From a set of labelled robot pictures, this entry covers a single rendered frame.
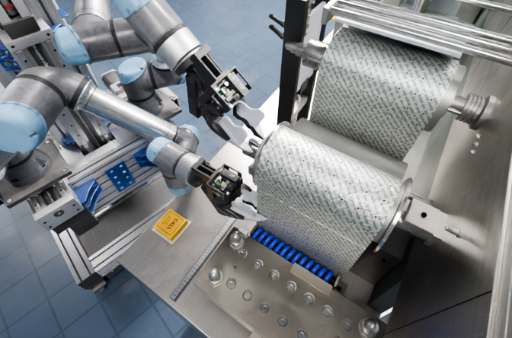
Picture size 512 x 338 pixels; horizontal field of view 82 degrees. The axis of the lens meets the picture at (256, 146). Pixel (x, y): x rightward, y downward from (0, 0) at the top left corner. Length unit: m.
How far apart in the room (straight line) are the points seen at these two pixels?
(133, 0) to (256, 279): 0.60
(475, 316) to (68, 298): 1.89
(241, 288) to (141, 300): 1.20
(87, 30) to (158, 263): 0.60
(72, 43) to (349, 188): 0.57
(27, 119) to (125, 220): 1.13
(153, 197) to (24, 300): 0.84
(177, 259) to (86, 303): 1.13
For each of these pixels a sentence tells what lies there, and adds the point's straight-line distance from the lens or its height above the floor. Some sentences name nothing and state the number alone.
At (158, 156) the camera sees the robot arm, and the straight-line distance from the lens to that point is 0.79.
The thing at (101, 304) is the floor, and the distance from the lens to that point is 1.95.
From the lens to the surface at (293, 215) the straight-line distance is 0.62.
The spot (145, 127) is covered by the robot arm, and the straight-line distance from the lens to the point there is 0.90.
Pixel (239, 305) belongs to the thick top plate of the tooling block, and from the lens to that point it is 0.72.
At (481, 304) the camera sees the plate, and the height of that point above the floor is 1.42.
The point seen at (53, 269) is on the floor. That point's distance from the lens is 2.14.
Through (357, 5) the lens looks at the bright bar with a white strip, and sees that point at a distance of 0.69.
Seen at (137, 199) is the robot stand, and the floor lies 0.21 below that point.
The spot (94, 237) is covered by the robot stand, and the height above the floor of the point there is 0.21.
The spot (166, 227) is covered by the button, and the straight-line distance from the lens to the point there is 0.92.
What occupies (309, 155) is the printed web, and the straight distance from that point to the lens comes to 0.54.
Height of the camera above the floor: 1.73
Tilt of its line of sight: 51 degrees down
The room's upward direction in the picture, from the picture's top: straight up
